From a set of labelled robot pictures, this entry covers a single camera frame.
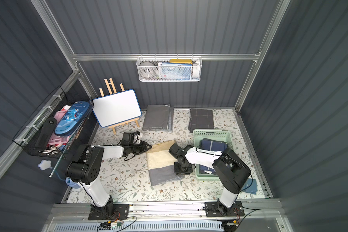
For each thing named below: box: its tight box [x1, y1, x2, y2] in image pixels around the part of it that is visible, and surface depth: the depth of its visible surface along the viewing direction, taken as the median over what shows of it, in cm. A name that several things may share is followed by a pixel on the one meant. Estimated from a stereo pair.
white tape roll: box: [138, 61, 156, 80], surface depth 89 cm
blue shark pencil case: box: [54, 101, 92, 136], surface depth 69 cm
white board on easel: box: [91, 89, 143, 128], surface depth 99 cm
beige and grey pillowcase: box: [146, 139, 182, 187], surface depth 90 cm
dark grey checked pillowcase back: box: [188, 108, 215, 133], surface depth 114 cm
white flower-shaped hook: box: [37, 159, 53, 171], surface depth 67 cm
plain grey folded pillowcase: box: [142, 103, 174, 132], surface depth 114 cm
